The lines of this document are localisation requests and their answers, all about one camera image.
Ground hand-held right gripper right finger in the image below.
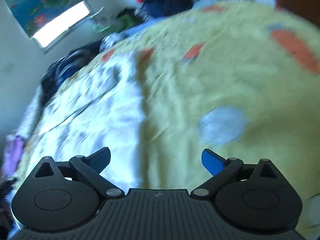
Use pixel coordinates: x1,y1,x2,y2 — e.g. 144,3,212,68
190,148,286,202

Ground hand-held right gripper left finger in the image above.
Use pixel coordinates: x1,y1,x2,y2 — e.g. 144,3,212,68
33,146,125,201

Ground white patterned quilt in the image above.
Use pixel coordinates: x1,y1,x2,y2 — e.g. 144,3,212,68
15,52,150,195

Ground yellow printed blanket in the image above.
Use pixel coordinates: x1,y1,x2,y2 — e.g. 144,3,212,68
19,0,320,239

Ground purple cloth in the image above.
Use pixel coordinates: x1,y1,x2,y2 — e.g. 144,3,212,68
2,134,27,178

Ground green plastic chair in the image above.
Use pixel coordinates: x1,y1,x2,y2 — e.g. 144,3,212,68
90,6,137,34

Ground window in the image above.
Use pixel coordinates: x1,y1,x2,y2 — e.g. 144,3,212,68
31,0,92,48

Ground printed window blind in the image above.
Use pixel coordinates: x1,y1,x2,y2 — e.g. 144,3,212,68
2,0,87,38

